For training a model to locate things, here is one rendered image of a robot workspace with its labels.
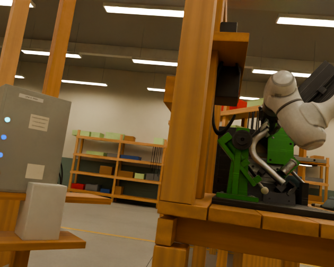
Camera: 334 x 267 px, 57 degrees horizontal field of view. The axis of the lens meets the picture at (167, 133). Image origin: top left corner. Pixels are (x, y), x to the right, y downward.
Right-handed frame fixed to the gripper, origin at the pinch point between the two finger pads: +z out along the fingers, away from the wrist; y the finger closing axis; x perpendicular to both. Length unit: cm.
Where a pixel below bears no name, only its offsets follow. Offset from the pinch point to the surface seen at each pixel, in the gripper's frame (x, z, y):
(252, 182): 26.3, -19.0, -18.4
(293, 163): 1.7, 1.0, -19.2
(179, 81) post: 34, -59, 11
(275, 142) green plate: -0.7, 4.4, -6.2
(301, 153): -127, 271, 20
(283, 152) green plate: 0.0, 4.4, -12.0
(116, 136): 69, 758, 482
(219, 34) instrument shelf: 2.4, -37.8, 31.7
